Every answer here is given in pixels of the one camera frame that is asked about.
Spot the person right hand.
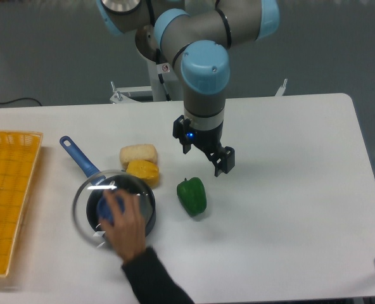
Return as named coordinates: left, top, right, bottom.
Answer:
left=99, top=190, right=146, bottom=263

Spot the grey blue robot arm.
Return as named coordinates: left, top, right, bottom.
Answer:
left=96, top=1, right=280, bottom=176

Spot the yellow wicker basket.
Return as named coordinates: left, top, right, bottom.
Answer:
left=0, top=130, right=43, bottom=278

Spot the beige bread loaf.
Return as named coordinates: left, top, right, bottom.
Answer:
left=119, top=144, right=158, bottom=169

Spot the blue saucepan with handle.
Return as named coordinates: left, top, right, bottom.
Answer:
left=59, top=136, right=157, bottom=239

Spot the green bell pepper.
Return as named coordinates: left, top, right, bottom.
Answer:
left=176, top=177, right=207, bottom=217

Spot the black floor cable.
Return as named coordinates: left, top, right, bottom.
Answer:
left=0, top=97, right=43, bottom=106

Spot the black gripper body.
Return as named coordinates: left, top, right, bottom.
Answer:
left=172, top=115, right=223, bottom=160

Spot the yellow bell pepper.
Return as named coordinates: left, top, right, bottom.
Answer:
left=126, top=160, right=160, bottom=187

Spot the right forearm dark sleeve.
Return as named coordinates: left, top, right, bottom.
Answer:
left=122, top=247, right=194, bottom=303

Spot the glass lid blue knob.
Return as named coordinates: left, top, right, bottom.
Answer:
left=72, top=170, right=156, bottom=249

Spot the white bracket behind table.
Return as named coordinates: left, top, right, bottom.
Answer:
left=275, top=78, right=288, bottom=97

